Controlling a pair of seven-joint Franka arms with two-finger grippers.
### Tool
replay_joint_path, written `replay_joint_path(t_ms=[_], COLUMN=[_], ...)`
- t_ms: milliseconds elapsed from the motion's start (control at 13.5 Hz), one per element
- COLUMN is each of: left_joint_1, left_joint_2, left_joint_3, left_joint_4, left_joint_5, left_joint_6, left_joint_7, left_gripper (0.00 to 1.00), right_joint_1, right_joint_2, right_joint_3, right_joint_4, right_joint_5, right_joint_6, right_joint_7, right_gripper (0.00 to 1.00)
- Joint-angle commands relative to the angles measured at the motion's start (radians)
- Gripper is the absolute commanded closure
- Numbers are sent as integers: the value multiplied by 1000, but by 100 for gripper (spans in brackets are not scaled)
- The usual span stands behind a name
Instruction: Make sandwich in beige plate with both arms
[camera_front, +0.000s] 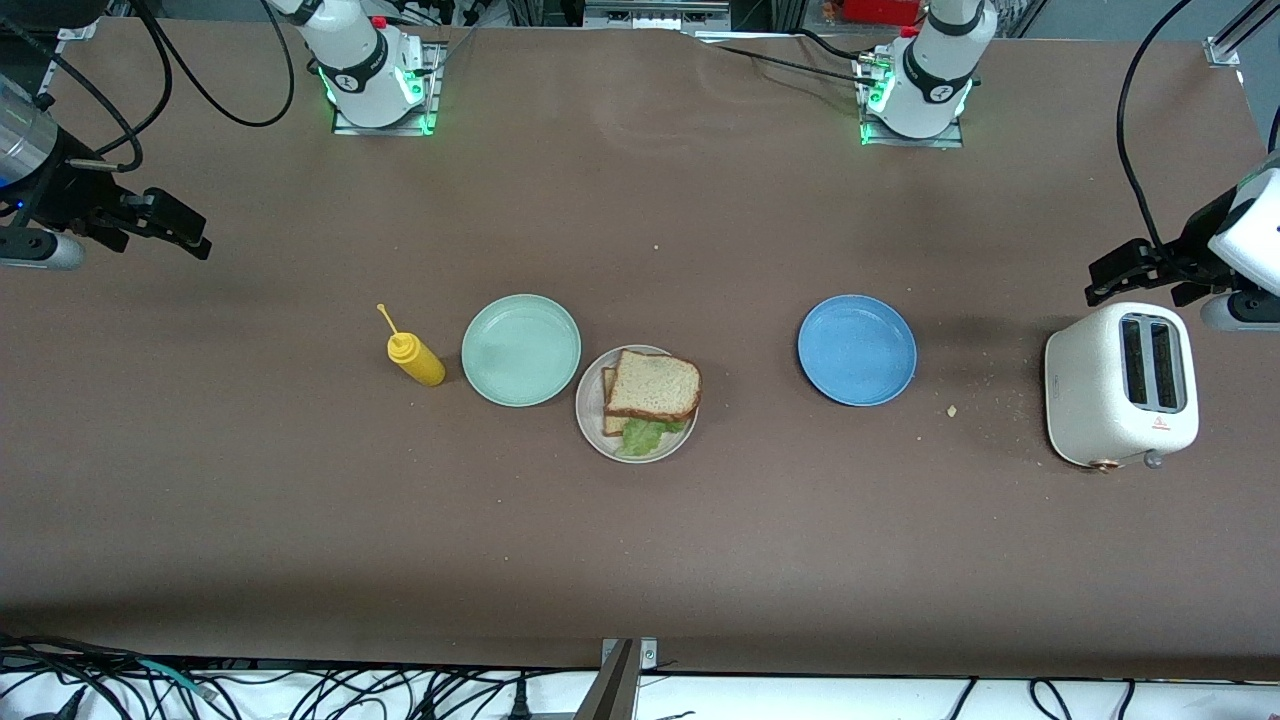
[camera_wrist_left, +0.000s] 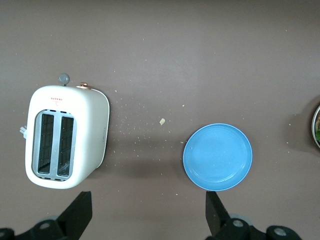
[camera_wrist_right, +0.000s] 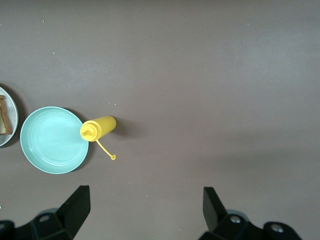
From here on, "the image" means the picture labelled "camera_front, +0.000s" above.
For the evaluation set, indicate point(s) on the dark grey metal bar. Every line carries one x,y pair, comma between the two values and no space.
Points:
610,695

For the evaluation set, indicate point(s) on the blue plate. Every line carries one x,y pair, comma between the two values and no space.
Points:
857,350

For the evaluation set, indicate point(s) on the red box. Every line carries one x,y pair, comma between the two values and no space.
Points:
880,10

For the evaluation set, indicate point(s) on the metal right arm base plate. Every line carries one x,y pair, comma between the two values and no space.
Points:
380,131

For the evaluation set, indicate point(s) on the silver metal bracket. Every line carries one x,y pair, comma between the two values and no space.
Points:
648,655

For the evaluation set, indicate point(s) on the yellow mustard squeeze bottle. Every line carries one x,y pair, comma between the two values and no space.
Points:
418,360

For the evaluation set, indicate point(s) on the brown toasted bread slice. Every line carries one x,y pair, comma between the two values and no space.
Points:
610,425
655,385

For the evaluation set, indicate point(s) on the grey metal box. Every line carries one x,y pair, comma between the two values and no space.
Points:
650,15

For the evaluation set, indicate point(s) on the beige plate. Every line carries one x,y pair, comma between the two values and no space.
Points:
592,410

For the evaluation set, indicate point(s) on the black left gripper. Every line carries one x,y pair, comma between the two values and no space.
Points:
1192,243

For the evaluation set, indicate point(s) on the cream white toaster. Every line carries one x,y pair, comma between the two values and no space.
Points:
1085,400

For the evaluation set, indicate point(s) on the mint green plate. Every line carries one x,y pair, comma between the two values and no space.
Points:
521,350

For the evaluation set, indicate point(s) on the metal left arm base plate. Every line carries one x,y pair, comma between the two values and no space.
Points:
910,143

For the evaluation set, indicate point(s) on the aluminium frame rail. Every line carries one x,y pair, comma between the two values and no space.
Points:
75,27
1222,50

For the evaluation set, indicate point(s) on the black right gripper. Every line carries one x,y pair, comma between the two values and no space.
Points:
68,192

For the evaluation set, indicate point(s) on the green lettuce leaf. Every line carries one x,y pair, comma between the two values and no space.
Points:
650,435

